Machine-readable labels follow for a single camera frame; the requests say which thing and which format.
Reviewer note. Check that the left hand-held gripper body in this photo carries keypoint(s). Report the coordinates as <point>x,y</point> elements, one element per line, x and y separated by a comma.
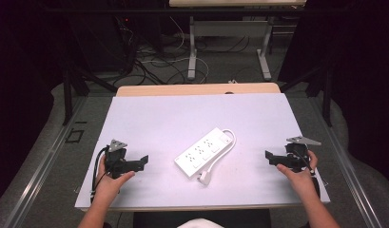
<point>114,156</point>

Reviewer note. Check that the wooden table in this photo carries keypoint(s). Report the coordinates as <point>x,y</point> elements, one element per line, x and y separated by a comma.
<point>182,89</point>

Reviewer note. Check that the black metal stand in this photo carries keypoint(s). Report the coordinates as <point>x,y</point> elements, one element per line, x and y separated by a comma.
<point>71,91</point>
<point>325,91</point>

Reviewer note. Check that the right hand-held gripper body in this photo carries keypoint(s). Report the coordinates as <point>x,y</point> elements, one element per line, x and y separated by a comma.
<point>296,156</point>

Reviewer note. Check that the person's right hand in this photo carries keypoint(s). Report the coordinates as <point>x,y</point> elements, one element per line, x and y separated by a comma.
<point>300,180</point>

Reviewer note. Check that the white power strip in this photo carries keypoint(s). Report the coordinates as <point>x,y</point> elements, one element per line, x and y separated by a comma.
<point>201,152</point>

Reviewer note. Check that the white table mat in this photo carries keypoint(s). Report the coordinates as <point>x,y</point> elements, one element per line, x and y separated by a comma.
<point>170,120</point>

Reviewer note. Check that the person's white shirt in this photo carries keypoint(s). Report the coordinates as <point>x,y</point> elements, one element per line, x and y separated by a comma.
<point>200,223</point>

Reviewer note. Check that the aluminium floor rail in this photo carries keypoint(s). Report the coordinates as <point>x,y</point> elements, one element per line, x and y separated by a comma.
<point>40,167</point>
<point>347,164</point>

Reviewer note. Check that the person's black trousers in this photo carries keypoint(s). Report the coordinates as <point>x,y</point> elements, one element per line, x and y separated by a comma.
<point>157,219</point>

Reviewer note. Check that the person's left hand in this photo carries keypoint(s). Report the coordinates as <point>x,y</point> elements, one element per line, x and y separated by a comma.
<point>110,185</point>

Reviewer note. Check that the black computer tower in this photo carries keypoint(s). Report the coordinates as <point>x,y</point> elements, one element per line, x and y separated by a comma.
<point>97,41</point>

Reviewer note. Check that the black curtain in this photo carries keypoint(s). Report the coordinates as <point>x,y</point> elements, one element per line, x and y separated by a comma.
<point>21,95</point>
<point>363,79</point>

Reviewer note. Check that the white-legged desk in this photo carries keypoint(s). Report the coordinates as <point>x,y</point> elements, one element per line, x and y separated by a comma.
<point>228,28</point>

